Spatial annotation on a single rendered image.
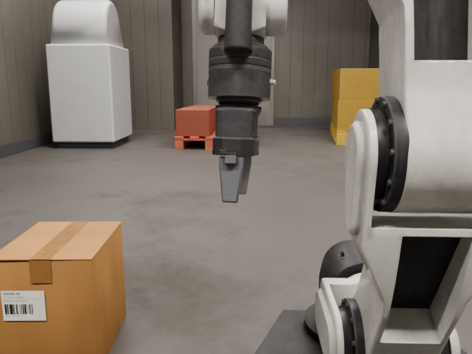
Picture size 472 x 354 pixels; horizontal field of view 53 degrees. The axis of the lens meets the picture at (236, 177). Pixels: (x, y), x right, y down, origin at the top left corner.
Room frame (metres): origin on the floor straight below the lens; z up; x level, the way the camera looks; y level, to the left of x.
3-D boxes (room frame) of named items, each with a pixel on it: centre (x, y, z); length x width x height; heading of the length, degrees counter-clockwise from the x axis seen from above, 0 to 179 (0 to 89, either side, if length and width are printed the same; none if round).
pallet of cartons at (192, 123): (5.48, 0.22, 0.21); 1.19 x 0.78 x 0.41; 176
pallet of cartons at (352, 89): (5.89, -1.69, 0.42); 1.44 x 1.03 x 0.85; 177
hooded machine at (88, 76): (5.38, 1.62, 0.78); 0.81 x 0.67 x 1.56; 178
